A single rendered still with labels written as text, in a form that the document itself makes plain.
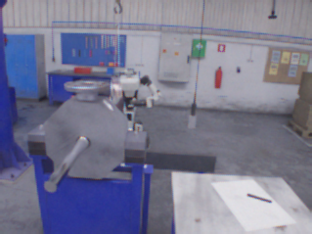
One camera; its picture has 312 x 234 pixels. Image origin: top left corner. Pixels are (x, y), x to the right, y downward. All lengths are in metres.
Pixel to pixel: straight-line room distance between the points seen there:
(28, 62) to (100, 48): 1.92
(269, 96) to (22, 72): 6.74
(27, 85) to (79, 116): 5.78
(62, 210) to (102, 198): 0.32
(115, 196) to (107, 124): 0.50
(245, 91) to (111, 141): 5.85
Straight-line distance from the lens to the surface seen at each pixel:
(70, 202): 1.74
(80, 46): 6.89
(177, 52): 6.21
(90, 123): 1.40
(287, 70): 7.30
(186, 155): 1.86
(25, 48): 7.04
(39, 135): 1.56
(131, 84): 3.22
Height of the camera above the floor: 1.66
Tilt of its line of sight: 18 degrees down
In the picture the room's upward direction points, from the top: 3 degrees clockwise
